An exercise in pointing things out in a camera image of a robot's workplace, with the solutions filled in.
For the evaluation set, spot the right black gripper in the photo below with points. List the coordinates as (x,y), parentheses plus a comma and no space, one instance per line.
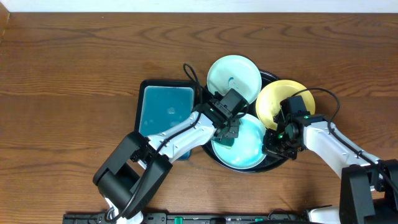
(268,144)

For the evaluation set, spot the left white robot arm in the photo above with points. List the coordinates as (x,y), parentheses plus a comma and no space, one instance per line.
(131,175)

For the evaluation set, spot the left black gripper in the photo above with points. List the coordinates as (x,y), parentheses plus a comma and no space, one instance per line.
(229,131)

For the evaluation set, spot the green yellow sponge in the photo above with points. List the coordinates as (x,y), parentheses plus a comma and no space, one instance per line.
(225,142)

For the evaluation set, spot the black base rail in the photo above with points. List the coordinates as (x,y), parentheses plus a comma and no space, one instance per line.
(163,218)

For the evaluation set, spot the yellow plate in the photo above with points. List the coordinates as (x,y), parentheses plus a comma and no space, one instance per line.
(268,101)

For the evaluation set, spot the light blue plate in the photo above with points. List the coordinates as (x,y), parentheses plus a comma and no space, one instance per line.
(235,72)
(248,146)

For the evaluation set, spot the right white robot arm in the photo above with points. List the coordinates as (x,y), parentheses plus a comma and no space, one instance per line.
(368,192)

